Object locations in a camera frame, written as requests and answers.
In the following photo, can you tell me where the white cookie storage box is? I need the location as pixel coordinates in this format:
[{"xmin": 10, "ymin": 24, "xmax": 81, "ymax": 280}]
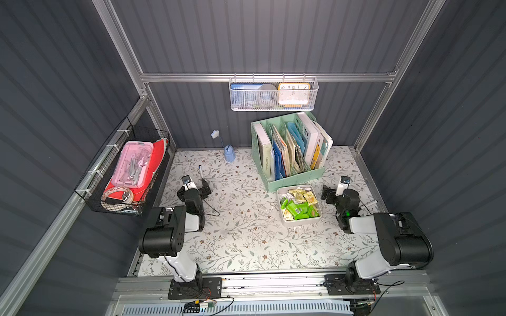
[{"xmin": 276, "ymin": 184, "xmax": 322, "ymax": 226}]

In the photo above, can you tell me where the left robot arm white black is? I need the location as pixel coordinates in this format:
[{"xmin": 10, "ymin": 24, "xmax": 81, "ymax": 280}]
[{"xmin": 138, "ymin": 175, "xmax": 212, "ymax": 287}]

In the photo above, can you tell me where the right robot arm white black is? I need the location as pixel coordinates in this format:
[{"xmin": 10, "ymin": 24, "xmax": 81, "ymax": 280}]
[{"xmin": 321, "ymin": 186, "xmax": 434, "ymax": 287}]

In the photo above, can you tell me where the pink plastic tool box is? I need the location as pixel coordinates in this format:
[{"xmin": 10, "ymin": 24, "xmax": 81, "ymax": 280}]
[{"xmin": 111, "ymin": 141, "xmax": 154, "ymax": 188}]

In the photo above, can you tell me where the green file organizer box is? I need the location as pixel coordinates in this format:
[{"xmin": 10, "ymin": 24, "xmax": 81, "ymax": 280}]
[{"xmin": 250, "ymin": 111, "xmax": 333, "ymax": 192}]

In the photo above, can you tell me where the blue box in basket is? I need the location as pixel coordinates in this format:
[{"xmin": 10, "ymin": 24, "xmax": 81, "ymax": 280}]
[{"xmin": 229, "ymin": 83, "xmax": 262, "ymax": 111}]

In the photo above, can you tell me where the red cloth bag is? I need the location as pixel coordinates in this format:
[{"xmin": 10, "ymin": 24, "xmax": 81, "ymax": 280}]
[{"xmin": 100, "ymin": 138, "xmax": 168, "ymax": 204}]

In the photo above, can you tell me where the clear tape roll in basket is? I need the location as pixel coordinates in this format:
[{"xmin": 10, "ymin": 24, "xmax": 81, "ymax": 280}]
[{"xmin": 101, "ymin": 187, "xmax": 134, "ymax": 204}]

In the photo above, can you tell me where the white book right slot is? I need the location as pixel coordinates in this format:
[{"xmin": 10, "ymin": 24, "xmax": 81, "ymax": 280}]
[{"xmin": 296, "ymin": 112, "xmax": 322, "ymax": 169}]

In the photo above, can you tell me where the white book slot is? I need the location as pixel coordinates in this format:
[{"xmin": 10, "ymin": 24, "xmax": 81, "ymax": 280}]
[
  {"xmin": 296, "ymin": 112, "xmax": 322, "ymax": 169},
  {"xmin": 253, "ymin": 123, "xmax": 273, "ymax": 179}
]

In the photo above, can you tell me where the white book left slot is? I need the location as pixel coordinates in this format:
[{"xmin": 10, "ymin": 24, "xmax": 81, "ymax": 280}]
[{"xmin": 253, "ymin": 123, "xmax": 273, "ymax": 179}]

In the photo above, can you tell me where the yellow white alarm clock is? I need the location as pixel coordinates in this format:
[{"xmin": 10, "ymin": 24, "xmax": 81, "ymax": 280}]
[{"xmin": 278, "ymin": 82, "xmax": 311, "ymax": 106}]

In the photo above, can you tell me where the grey tape roll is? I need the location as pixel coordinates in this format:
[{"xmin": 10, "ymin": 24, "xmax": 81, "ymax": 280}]
[{"xmin": 257, "ymin": 84, "xmax": 278, "ymax": 109}]

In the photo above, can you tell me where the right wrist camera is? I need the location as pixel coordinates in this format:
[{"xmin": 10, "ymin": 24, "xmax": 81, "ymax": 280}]
[{"xmin": 335, "ymin": 176, "xmax": 351, "ymax": 196}]

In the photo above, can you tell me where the black wire side basket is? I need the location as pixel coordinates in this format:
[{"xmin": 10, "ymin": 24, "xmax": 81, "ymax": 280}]
[{"xmin": 75, "ymin": 119, "xmax": 170, "ymax": 216}]

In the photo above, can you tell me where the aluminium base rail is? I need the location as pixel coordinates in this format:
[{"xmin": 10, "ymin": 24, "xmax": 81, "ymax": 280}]
[{"xmin": 105, "ymin": 269, "xmax": 447, "ymax": 315}]

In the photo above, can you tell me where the white wire wall basket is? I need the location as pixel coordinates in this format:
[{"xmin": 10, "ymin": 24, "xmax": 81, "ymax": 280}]
[{"xmin": 229, "ymin": 75, "xmax": 320, "ymax": 111}]

